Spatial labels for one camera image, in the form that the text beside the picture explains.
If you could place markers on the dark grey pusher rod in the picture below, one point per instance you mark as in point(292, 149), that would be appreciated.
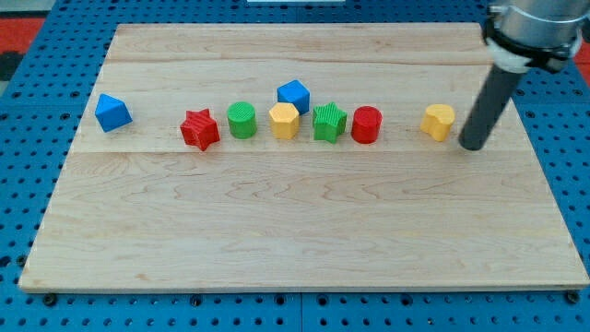
point(492, 99)

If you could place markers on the yellow heart block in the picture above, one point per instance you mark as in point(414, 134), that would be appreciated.
point(437, 121)

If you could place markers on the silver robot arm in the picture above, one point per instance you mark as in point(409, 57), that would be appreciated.
point(520, 35)

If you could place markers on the green star block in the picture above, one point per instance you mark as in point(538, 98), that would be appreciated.
point(329, 122)

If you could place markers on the red star block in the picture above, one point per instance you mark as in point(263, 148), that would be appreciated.
point(199, 129)

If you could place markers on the red cylinder block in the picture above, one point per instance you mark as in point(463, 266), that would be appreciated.
point(366, 124)

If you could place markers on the blue cube block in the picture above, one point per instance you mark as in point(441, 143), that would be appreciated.
point(296, 93)

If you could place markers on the yellow hexagon block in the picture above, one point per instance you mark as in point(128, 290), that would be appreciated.
point(284, 120)

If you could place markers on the green cylinder block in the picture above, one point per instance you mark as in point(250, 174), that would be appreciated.
point(242, 121)

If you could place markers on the wooden board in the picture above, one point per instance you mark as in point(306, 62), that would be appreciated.
point(136, 210)

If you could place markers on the blue triangle block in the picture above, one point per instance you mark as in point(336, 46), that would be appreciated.
point(111, 113)

